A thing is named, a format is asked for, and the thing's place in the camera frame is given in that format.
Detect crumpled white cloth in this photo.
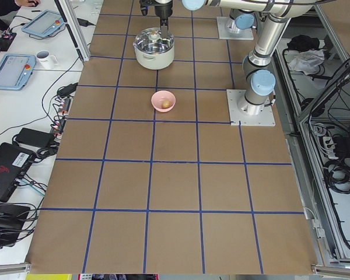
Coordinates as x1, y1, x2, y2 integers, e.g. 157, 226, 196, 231
288, 50, 325, 75

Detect black power strip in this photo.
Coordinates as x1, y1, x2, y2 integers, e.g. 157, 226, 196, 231
50, 97, 72, 138

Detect glass pot lid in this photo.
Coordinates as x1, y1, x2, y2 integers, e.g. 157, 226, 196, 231
133, 27, 174, 54

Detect black device lower left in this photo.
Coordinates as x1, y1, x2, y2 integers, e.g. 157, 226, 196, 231
0, 204, 30, 249

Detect near blue teach pendant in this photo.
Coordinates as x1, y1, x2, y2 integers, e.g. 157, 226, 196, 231
0, 54, 36, 90

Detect pink plastic bowl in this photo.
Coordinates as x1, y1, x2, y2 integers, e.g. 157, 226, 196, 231
151, 90, 176, 113

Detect white mug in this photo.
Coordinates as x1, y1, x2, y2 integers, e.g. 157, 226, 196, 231
36, 50, 58, 70

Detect black laptop computer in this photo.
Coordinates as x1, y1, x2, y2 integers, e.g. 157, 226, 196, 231
0, 142, 36, 202

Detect far blue teach pendant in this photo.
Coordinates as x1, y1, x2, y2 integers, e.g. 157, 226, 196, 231
22, 10, 65, 39

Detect aluminium frame post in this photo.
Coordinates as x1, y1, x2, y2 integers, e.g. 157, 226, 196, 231
54, 0, 91, 63

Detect coiled black cables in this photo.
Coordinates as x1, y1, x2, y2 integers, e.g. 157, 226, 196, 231
322, 157, 350, 195

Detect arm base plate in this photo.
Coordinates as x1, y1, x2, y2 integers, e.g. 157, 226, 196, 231
226, 89, 275, 127
216, 14, 255, 40

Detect blue teach pendant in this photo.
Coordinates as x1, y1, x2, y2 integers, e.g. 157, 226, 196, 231
22, 10, 65, 39
0, 54, 36, 90

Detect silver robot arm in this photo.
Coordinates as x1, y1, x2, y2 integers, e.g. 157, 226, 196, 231
182, 1, 315, 116
139, 0, 256, 40

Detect white electric cooking pot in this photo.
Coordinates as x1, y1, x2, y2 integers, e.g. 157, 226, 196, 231
134, 46, 175, 70

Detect black cloth bundle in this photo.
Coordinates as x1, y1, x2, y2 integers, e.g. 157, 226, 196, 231
287, 35, 320, 53

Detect black power adapter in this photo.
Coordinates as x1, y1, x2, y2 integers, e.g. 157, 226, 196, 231
12, 128, 55, 148

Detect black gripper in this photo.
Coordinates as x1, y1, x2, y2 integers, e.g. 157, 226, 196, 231
139, 0, 173, 39

